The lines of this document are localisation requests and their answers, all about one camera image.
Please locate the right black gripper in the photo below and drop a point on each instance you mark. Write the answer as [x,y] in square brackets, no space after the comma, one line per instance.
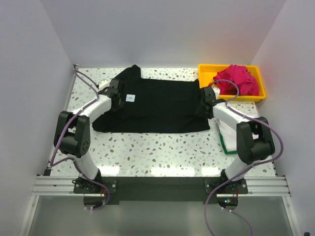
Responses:
[198,109]

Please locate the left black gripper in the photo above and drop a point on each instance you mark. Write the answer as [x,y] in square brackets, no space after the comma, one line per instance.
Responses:
[121,103]

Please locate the black t shirt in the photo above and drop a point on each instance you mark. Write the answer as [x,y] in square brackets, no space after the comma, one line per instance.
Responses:
[153,106]

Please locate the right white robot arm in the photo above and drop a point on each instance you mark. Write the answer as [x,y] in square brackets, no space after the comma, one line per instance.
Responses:
[254,141]

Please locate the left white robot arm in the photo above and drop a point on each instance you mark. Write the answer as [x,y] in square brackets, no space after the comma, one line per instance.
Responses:
[73,138]

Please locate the yellow plastic bin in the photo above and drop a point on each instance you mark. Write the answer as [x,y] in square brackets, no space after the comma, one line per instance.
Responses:
[206,73]

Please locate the folded white t shirt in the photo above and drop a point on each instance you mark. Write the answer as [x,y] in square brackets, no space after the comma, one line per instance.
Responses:
[228,136]

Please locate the pink t shirt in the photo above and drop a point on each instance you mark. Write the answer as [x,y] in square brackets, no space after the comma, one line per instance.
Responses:
[241,77]

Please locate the folded green t shirt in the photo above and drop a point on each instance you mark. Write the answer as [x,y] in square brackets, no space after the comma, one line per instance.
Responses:
[224,147]

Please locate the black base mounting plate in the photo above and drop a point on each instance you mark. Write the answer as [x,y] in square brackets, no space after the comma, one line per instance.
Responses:
[160,189]

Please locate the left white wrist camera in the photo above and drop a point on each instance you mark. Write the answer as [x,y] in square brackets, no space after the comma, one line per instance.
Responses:
[103,84]

